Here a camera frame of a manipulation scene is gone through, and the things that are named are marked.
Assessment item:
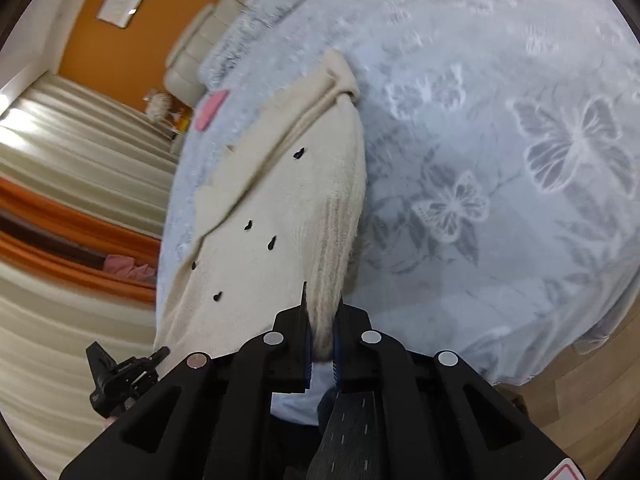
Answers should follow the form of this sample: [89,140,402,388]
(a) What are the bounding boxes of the pink crumpled cloth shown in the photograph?
[102,254,157,286]

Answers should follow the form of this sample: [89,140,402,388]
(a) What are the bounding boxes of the dark striped cloth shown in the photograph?
[307,389,383,480]

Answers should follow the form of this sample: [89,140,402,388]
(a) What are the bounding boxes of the cream tufted headboard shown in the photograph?
[164,0,283,107]

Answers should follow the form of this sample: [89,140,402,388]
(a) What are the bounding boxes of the white fluffy ornament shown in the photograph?
[144,89,174,122]

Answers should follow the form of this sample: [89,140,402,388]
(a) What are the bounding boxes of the cream curtain with orange band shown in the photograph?
[0,74,182,478]

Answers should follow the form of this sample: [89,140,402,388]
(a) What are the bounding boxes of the pink flat cloth piece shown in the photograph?
[194,89,231,132]

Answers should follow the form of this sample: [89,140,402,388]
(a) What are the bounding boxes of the cream knit garment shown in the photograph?
[152,49,369,366]

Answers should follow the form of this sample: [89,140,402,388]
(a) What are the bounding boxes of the butterfly print blanket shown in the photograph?
[154,0,640,428]

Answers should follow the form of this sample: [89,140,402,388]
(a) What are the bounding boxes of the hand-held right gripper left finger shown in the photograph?
[59,282,315,480]

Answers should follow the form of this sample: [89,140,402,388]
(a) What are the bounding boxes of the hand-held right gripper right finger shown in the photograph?
[331,296,573,480]

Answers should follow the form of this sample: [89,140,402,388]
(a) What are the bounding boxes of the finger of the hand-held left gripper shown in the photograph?
[134,346,171,377]

